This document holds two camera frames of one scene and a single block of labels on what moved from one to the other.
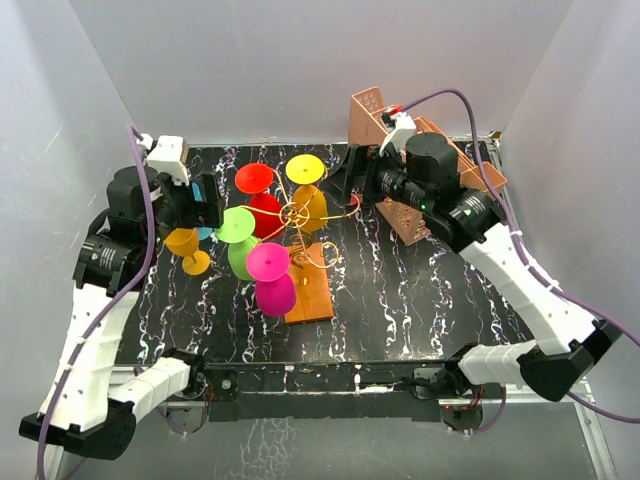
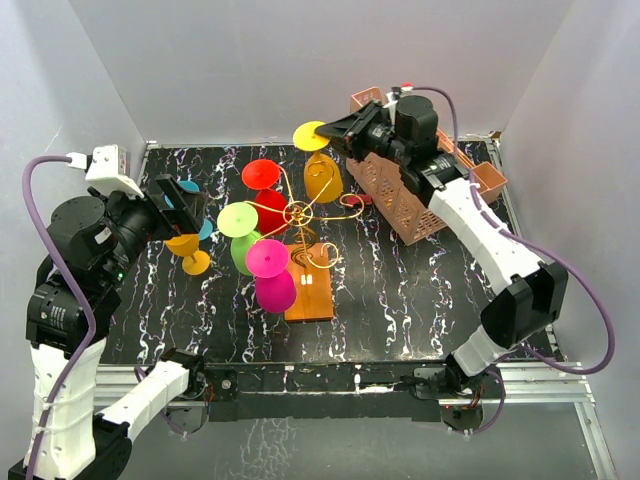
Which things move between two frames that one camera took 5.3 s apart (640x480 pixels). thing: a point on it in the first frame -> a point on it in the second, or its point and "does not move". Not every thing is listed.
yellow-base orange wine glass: (309, 204) -> (323, 182)
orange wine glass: (184, 242) does not move
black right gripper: (363, 165) -> (340, 132)
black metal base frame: (362, 390) does not move
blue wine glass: (204, 232) does not move
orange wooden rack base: (313, 299) does not move
